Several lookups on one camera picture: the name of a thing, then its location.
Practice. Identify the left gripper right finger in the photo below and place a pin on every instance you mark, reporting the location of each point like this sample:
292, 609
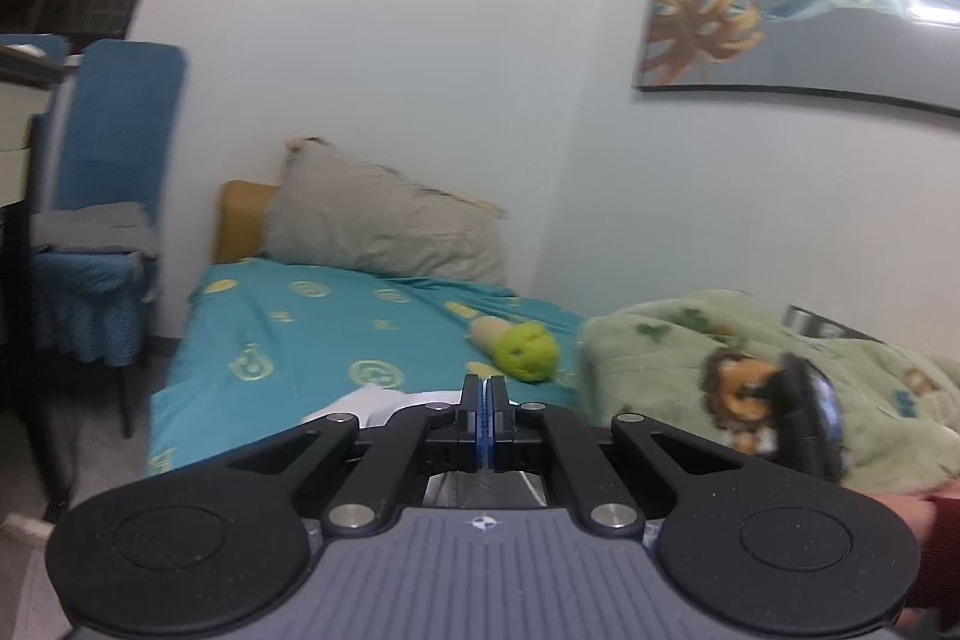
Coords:
497, 422

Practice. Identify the person's right hand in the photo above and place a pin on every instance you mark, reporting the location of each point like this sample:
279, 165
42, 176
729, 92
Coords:
918, 512

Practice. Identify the near blue covered chair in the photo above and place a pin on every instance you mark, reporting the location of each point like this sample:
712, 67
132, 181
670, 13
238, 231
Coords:
123, 110

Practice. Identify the green lion fleece blanket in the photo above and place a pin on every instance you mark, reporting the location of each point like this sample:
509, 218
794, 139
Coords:
716, 364

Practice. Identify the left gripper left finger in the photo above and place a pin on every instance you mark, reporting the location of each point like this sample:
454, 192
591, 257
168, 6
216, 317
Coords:
468, 412

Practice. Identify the white t-shirt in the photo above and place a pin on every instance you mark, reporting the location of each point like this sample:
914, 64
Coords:
374, 405

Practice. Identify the mustard yellow headboard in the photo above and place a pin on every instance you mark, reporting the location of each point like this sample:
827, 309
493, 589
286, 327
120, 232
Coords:
240, 214

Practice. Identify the green plush toy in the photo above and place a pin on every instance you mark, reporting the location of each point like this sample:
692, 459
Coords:
524, 351

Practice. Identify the grey folded cloth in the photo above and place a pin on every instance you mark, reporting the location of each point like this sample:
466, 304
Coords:
113, 228

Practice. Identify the teal patterned bed sheet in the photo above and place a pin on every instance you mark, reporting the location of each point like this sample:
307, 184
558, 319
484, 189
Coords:
265, 344

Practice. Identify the grey pillow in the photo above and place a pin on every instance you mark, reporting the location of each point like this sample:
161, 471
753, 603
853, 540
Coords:
334, 209

